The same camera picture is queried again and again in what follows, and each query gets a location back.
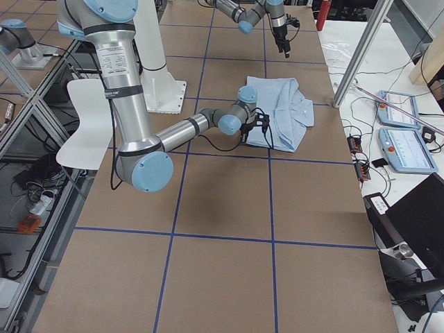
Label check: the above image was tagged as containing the red cylinder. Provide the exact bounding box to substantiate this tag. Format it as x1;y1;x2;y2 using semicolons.
316;0;332;31

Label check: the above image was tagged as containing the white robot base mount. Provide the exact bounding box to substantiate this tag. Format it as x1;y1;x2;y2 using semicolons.
133;0;187;114

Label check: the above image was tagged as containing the blue teach pendant tablet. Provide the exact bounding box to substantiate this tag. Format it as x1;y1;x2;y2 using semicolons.
375;89;422;130

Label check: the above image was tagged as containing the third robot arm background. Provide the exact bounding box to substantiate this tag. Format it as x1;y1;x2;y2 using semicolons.
1;19;59;69

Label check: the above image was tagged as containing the black laptop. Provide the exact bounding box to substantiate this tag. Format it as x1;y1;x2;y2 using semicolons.
364;173;443;278

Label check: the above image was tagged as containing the clear plastic bag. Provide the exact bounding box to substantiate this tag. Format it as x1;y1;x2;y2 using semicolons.
321;40;352;69

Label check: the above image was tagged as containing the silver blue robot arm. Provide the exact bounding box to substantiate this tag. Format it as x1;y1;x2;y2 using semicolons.
205;0;300;58
57;1;259;193

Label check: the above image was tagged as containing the orange device on floor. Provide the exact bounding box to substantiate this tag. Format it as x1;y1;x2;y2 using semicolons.
17;214;42;234

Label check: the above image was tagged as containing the white power strip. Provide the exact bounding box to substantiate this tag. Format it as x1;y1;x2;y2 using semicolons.
29;191;56;216

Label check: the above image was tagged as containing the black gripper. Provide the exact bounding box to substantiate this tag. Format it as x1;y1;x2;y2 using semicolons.
239;108;275;150
270;14;300;58

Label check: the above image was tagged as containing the light blue button shirt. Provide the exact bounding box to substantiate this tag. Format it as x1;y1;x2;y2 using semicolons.
246;76;314;153

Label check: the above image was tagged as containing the grey aluminium frame post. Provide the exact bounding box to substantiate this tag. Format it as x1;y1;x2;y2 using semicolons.
332;0;393;108

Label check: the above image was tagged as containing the white plastic chair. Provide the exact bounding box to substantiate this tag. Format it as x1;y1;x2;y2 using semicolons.
56;79;112;170

